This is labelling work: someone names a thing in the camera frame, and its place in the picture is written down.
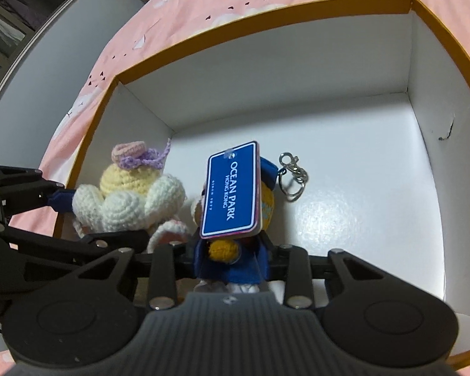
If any blue yellow plush keychain doll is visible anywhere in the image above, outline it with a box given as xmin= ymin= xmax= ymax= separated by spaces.
xmin=192 ymin=141 xmax=309 ymax=294

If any pink white small plush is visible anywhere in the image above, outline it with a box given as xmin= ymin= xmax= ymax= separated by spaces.
xmin=147 ymin=219 xmax=190 ymax=254

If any white crochet flower doll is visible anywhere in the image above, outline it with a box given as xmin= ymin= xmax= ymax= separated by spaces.
xmin=72 ymin=141 xmax=186 ymax=237

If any orange cardboard storage box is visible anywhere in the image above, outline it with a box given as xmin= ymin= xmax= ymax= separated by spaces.
xmin=57 ymin=0 xmax=470 ymax=368

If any pink patterned bed sheet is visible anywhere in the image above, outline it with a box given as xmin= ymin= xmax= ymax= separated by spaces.
xmin=0 ymin=0 xmax=470 ymax=375

